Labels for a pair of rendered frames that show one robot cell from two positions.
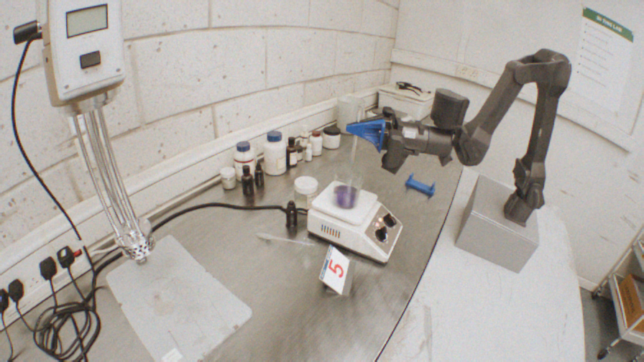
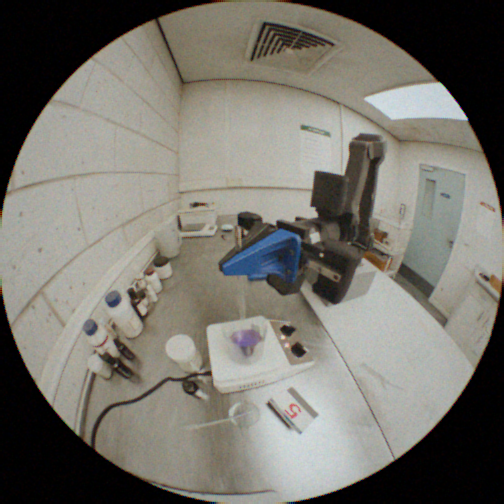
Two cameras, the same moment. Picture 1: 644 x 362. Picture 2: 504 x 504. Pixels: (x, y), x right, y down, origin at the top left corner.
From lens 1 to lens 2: 0.38 m
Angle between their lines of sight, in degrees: 37
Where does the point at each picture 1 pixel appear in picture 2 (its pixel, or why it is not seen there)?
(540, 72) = (379, 149)
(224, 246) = (168, 458)
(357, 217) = (276, 359)
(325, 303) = (312, 435)
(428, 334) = (378, 377)
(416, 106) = (209, 215)
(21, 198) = not seen: outside the picture
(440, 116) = (337, 202)
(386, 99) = (186, 218)
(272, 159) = (125, 324)
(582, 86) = (307, 168)
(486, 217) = not seen: hidden behind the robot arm
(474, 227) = not seen: hidden behind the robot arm
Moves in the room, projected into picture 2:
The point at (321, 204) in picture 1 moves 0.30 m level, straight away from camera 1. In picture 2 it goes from (226, 372) to (167, 283)
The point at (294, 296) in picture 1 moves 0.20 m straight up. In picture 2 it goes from (284, 455) to (332, 486)
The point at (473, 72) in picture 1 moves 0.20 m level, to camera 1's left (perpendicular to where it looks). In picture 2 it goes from (238, 180) to (220, 181)
